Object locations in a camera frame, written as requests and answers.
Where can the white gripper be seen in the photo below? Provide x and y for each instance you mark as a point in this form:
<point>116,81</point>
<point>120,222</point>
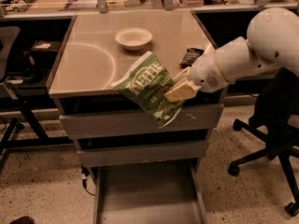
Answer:
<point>204,73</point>

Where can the green jalapeno chip bag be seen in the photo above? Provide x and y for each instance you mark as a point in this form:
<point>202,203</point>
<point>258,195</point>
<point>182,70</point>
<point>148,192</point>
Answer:
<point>145,83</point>

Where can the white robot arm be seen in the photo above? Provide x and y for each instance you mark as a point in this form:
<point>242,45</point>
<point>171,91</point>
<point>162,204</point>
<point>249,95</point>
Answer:
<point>272,42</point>

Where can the grey middle drawer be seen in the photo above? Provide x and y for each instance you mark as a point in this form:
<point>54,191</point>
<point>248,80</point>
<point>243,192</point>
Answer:
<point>94,154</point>

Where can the grey drawer cabinet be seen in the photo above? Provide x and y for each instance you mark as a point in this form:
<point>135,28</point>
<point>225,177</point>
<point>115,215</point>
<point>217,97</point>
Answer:
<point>91,60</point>

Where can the grey top drawer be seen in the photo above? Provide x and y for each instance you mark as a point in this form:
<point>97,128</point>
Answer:
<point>129,122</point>

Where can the grey open bottom drawer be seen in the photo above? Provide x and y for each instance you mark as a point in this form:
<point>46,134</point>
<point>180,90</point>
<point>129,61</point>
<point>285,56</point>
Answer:
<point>148,193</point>

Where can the dark snack bar wrapper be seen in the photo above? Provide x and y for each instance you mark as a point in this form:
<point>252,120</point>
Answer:
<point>190,57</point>

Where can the white ceramic bowl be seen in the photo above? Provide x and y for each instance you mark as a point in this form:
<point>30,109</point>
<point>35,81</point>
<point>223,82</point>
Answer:
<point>133,39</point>

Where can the black office chair right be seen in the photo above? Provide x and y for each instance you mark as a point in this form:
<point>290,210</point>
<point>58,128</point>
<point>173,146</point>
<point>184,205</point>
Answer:
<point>275,121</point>

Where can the black box with label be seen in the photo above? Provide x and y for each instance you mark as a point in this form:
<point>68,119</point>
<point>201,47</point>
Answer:
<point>44,52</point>

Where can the black coiled tool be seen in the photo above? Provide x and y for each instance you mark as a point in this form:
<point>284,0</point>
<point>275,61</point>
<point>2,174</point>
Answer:
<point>22,5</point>

